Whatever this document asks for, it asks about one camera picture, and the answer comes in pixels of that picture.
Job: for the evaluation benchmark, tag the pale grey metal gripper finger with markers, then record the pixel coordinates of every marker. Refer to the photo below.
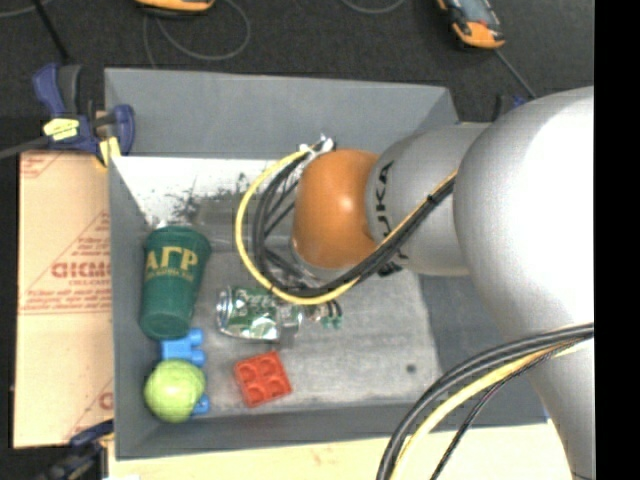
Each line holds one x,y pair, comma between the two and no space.
289,333

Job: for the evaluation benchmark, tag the crushed green and silver can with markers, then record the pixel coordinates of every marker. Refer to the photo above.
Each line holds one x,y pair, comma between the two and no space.
250,315

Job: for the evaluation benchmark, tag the red toy brick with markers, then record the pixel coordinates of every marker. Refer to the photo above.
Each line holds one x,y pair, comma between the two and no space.
262,379

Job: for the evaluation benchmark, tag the grey metal bin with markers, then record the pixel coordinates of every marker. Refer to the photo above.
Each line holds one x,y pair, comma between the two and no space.
360,358

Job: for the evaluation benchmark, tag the blue toy brick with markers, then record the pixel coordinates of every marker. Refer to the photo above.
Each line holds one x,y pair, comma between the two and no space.
182,345

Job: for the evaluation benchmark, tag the dark green cup, yellow letters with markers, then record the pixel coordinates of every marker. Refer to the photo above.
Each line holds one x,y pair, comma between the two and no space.
172,278

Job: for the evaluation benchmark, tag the green apple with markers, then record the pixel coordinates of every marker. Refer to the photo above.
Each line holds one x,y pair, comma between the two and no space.
172,392

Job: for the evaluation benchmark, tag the brown cardboard board, red print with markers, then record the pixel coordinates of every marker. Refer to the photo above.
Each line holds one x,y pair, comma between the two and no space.
60,318

